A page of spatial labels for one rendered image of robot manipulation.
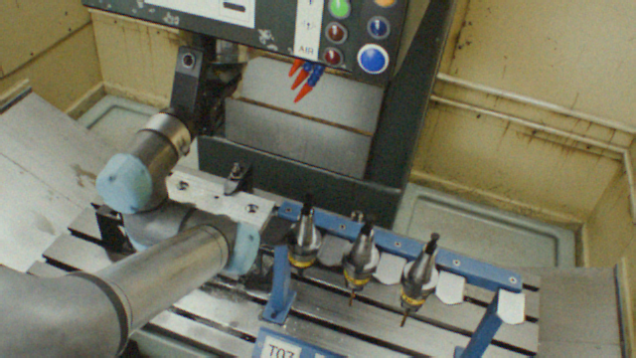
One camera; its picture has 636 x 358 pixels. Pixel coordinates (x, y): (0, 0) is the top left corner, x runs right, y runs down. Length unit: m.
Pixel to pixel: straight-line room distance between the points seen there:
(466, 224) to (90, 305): 1.67
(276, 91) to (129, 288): 1.03
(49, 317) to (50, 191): 1.41
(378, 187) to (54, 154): 1.09
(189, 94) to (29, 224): 1.05
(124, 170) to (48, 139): 1.26
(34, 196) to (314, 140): 0.90
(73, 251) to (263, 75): 0.68
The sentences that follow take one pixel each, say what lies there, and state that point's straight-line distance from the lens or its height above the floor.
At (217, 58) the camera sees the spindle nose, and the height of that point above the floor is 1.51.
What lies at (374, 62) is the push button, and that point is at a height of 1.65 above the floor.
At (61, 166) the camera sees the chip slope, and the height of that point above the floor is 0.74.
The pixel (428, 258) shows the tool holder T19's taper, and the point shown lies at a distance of 0.91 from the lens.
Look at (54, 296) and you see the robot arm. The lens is 0.50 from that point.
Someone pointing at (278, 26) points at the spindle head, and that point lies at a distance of 0.66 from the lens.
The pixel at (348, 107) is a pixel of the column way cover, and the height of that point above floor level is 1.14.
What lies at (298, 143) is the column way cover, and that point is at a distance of 1.60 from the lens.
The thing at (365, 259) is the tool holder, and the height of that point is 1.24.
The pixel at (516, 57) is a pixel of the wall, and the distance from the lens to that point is 1.76.
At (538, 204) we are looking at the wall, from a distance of 2.08.
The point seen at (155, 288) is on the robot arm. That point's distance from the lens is 0.60.
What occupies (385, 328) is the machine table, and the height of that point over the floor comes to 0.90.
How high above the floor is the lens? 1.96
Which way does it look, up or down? 42 degrees down
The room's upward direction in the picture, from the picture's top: 8 degrees clockwise
